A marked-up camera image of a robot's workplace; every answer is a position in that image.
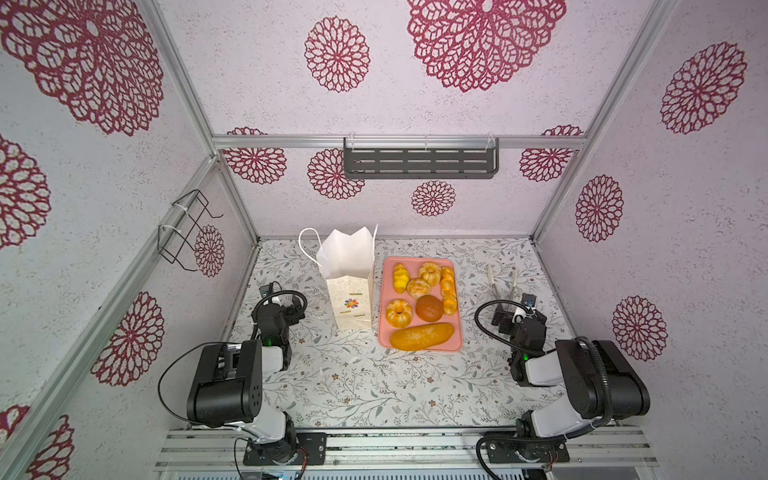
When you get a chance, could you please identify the metal tongs with white tips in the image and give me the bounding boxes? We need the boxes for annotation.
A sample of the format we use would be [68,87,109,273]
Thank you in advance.
[486,265,519,300]

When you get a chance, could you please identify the yellow twisted fake bread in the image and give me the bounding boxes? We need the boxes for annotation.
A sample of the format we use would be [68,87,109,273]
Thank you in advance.
[440,267,458,315]

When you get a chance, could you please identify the white printed paper bag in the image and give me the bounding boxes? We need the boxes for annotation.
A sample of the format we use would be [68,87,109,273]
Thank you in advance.
[297,226,378,330]

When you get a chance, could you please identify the round fake bread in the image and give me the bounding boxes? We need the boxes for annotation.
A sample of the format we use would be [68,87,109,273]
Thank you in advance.
[415,295,444,323]

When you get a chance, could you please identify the long yellow fake baguette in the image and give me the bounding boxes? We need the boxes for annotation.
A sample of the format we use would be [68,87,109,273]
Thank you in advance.
[390,323,455,351]

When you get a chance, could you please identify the orange fake bread roll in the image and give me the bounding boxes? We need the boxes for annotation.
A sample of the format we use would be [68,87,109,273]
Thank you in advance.
[406,278,431,300]

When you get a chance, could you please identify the yellow fluted fake cake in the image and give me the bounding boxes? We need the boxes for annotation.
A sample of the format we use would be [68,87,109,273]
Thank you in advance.
[418,262,442,287]
[385,299,413,329]

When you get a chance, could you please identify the small yellow fake bread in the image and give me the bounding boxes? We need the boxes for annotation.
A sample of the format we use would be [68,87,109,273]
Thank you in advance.
[392,263,410,294]

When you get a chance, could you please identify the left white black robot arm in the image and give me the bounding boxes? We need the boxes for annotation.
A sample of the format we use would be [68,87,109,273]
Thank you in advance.
[185,284,327,468]

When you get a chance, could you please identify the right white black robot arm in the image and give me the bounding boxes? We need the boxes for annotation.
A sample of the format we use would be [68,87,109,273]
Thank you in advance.
[473,299,650,474]

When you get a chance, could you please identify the pink plastic tray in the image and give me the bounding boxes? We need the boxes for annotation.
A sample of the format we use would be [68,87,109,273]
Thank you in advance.
[378,257,463,353]

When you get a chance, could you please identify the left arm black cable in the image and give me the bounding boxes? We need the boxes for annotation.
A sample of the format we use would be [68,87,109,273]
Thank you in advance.
[250,289,309,340]

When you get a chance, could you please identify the black wire wall rack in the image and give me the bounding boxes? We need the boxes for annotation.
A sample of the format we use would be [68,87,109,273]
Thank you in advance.
[155,189,223,273]

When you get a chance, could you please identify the grey slotted wall shelf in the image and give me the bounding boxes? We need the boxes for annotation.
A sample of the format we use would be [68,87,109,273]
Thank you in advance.
[342,138,500,180]

